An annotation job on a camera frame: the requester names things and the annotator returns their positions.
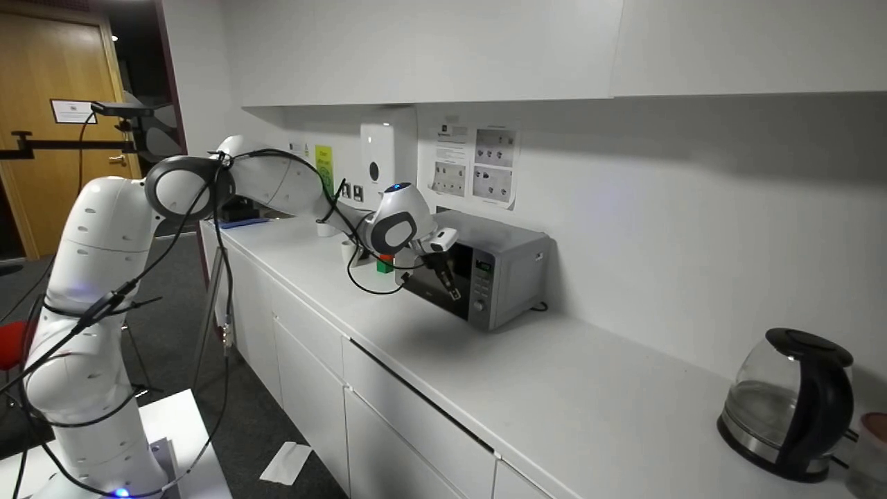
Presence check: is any silver microwave oven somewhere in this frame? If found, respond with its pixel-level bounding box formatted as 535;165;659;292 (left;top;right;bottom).
398;209;557;337

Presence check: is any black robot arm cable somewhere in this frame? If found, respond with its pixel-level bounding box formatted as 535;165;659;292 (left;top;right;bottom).
0;148;413;499

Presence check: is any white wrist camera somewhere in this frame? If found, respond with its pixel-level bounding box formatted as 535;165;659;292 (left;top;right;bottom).
424;224;463;256

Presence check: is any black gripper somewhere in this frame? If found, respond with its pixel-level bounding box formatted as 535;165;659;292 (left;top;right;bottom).
416;247;467;306

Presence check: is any white paper sheet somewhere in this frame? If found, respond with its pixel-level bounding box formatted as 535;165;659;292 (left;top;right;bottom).
259;439;317;489

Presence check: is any white door sign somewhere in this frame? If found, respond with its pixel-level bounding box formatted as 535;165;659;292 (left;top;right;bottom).
51;98;98;129

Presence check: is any wooden door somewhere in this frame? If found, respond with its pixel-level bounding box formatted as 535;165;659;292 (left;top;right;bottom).
0;5;144;265

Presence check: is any white wall cabinet unit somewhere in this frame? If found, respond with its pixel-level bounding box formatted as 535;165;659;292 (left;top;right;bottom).
226;0;887;112

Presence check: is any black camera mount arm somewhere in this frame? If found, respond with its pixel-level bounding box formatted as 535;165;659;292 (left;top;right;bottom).
0;98;158;161

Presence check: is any small white wall notice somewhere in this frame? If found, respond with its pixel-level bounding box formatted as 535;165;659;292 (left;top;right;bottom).
434;118;472;148

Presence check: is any white base cabinet unit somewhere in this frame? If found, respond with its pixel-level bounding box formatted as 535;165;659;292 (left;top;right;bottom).
220;245;576;499

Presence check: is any dark blue black counter item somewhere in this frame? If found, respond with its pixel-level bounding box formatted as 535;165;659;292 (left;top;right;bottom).
220;194;273;231

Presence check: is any yellow green wall sign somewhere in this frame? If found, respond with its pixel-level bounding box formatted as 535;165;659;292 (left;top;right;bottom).
313;141;337;198

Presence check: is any white wall dispenser box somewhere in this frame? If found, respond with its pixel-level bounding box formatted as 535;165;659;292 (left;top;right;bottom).
359;123;399;209

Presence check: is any glass kettle black handle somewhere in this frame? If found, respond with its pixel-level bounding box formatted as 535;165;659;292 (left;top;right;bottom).
715;324;858;486

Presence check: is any white wall poster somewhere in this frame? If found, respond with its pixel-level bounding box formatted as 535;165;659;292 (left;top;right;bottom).
431;158;468;201
472;125;518;170
472;165;517;206

